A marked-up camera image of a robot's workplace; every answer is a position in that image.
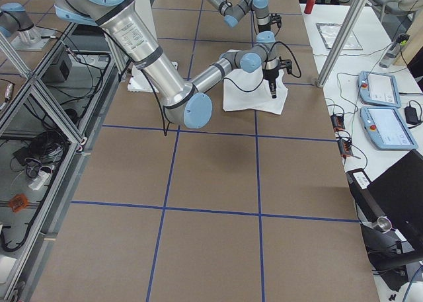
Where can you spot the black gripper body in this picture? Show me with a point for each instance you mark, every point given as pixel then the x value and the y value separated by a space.
pixel 262 27
pixel 271 76

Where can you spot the white long-sleeve printed shirt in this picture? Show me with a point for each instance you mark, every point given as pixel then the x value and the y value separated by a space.
pixel 244 88

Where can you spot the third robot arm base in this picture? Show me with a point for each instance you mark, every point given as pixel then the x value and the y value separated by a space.
pixel 15 20

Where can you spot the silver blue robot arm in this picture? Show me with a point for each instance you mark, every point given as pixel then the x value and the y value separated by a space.
pixel 184 103
pixel 234 13

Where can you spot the orange circuit adapter board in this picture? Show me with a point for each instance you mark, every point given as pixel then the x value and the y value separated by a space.
pixel 337 122

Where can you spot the upper blue teach pendant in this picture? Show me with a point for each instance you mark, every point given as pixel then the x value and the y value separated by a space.
pixel 378 89

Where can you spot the blue teach pendant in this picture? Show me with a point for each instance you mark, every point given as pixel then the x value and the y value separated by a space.
pixel 386 129
pixel 378 89

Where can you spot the lower blue teach pendant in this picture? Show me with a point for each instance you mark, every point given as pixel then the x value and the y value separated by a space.
pixel 386 129

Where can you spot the black power adapter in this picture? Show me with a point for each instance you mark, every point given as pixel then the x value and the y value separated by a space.
pixel 411 116

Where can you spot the black laptop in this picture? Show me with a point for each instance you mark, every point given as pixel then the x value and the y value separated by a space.
pixel 395 194

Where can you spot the small metal cup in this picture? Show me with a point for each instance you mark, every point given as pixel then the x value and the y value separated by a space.
pixel 383 225

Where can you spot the grey control box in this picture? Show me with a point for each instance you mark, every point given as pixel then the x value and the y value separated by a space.
pixel 59 69

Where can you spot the white power strip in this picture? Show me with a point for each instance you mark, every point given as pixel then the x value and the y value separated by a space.
pixel 40 180

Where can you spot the orange tool on floor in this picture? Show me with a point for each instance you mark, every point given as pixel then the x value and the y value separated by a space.
pixel 18 202

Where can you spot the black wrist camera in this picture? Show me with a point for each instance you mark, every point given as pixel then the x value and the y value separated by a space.
pixel 285 64
pixel 276 19

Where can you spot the aluminium frame post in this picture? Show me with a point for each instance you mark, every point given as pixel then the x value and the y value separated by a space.
pixel 349 21

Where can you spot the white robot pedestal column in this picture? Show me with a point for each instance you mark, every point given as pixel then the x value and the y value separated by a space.
pixel 152 70

